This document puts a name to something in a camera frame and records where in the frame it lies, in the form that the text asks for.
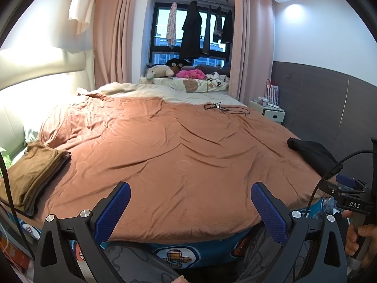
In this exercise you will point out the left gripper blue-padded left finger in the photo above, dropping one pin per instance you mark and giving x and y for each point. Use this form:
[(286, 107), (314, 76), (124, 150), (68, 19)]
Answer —
[(108, 211)]

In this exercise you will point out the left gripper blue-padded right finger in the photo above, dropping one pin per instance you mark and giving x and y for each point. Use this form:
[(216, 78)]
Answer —
[(272, 211)]

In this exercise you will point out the black knit sweater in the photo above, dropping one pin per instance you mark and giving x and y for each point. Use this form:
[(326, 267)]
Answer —
[(314, 154)]

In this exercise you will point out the blue cartoon bed sheet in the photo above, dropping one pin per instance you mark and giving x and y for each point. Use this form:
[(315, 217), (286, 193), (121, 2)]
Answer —
[(205, 253)]

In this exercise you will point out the folded olive-brown garment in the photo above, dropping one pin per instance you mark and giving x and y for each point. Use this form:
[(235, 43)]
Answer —
[(30, 175)]

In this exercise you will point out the orange-brown duvet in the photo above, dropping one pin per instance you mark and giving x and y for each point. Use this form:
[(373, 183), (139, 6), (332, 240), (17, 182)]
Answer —
[(190, 169)]

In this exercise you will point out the white bedside table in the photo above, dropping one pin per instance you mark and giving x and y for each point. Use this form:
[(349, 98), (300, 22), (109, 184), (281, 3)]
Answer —
[(275, 114)]

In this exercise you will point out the cream bed sheet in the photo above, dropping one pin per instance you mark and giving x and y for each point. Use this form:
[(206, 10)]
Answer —
[(166, 93)]

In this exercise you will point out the right pink curtain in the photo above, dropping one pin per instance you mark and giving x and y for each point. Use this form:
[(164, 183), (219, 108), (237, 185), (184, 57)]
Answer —
[(252, 50)]

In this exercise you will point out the pink curtain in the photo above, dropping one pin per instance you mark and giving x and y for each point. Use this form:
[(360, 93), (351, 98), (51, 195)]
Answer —
[(112, 39), (252, 50)]

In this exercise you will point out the beige plush toy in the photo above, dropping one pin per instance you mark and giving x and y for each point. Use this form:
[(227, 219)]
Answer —
[(158, 71)]

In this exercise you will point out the cream bear-print pillow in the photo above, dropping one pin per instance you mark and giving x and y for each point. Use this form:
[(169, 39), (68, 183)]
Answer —
[(213, 83)]

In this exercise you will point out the cream padded headboard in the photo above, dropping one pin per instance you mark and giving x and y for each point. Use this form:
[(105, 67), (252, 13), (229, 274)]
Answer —
[(33, 83)]

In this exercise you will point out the pink plush toy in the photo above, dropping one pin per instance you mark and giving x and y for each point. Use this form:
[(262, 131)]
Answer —
[(191, 74)]

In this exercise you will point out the black hanging coat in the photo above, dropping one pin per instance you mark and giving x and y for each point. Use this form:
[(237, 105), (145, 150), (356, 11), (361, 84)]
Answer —
[(190, 44)]

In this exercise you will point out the patterned hanging garment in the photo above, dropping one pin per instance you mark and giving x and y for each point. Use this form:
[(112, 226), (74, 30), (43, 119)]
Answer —
[(171, 27)]

